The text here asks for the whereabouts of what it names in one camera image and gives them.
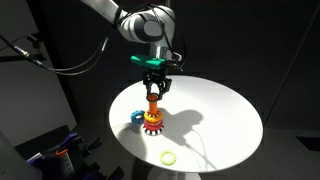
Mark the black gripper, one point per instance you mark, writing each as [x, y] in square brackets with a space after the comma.
[158, 77]

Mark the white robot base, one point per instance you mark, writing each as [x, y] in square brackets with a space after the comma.
[13, 166]

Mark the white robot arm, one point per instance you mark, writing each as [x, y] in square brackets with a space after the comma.
[150, 24]

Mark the orange rod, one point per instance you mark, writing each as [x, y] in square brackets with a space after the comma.
[153, 109]

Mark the black white striped base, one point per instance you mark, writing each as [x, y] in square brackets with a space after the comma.
[153, 130]

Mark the white round table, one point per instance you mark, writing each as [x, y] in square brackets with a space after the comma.
[208, 127]

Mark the purple orange clamp tools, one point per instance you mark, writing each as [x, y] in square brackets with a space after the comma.
[72, 141]

